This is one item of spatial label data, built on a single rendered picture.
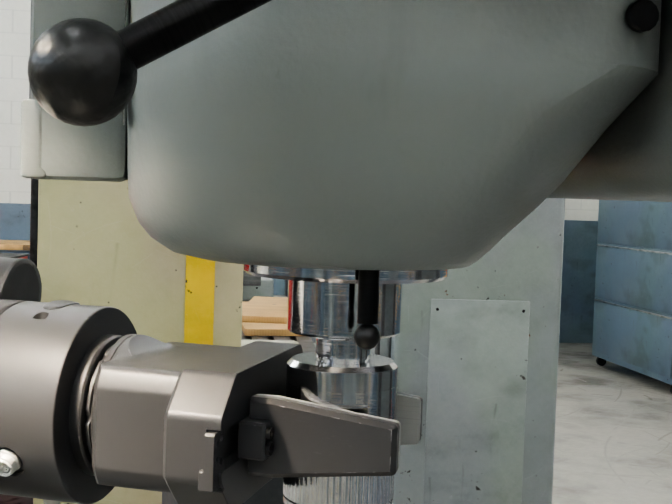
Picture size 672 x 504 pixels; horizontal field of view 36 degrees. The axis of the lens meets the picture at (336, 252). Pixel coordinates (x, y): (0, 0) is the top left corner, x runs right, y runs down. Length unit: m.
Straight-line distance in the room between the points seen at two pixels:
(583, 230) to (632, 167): 9.83
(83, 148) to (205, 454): 0.12
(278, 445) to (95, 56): 0.19
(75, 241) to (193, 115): 1.81
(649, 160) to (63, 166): 0.22
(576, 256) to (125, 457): 9.84
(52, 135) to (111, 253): 1.75
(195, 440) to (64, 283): 1.77
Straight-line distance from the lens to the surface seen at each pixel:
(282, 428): 0.41
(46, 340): 0.45
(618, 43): 0.36
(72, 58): 0.28
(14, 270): 0.51
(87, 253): 2.15
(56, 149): 0.40
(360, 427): 0.40
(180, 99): 0.35
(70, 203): 2.15
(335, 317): 0.41
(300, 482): 0.43
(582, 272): 10.26
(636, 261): 8.20
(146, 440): 0.42
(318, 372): 0.41
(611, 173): 0.43
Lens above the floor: 1.34
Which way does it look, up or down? 3 degrees down
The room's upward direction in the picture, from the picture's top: 2 degrees clockwise
